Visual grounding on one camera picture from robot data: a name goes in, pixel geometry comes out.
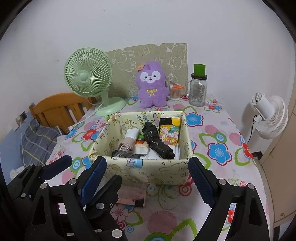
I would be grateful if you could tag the yellow cartoon fabric storage box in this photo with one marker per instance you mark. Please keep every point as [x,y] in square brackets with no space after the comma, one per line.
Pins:
[142,170]

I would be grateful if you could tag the orange small scissors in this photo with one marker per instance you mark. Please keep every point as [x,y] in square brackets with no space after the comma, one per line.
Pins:
[176,87]

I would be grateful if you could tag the wooden bed headboard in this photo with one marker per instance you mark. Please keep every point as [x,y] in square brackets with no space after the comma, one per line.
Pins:
[61,110]

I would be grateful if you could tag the wall power socket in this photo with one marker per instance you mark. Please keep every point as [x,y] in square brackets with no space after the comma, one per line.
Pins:
[23,116]

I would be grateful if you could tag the beige door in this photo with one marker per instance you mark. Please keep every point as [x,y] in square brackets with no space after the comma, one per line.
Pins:
[278,164]

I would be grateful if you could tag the pink wet wipes pack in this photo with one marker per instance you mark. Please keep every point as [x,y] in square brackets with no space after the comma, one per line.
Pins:
[133,196]

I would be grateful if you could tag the grey plaid pillow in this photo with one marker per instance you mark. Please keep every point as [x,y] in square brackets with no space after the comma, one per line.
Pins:
[37,143]

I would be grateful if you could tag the green desk fan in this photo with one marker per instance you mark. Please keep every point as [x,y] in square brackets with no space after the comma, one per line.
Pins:
[88,73]

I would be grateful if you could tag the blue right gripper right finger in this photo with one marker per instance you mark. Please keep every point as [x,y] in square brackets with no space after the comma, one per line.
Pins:
[204,180]

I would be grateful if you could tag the purple plush bunny toy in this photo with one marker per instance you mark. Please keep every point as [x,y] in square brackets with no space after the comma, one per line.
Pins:
[151,83]

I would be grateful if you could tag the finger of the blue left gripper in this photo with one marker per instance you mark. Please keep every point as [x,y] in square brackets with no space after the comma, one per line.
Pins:
[56,167]

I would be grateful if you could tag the green cup on jar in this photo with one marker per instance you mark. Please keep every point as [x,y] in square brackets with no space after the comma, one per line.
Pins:
[199,70]

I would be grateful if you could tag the glass mason jar mug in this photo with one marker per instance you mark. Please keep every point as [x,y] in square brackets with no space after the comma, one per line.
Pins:
[196,89]

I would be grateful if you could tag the white standing fan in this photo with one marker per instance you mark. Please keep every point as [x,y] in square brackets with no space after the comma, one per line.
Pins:
[272,115]

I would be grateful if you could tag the yellow cartoon tissue pack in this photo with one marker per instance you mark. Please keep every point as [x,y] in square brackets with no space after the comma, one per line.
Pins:
[169,128]

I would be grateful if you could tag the black plastic bag bundle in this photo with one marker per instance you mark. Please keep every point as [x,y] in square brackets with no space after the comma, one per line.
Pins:
[151,136]

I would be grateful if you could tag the white and beige sock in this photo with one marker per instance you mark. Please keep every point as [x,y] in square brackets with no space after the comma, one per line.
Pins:
[129,139]

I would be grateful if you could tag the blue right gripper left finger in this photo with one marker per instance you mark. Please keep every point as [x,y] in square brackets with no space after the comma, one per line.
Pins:
[90,179]

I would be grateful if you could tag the cotton swab container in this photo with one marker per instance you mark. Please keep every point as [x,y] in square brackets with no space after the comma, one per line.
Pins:
[175,95]

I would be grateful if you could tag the green cartoon puzzle board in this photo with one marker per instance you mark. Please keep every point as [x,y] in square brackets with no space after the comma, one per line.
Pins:
[173,58]

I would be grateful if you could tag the grey gloves bundle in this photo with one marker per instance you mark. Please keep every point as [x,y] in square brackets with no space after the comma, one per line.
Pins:
[124,154]

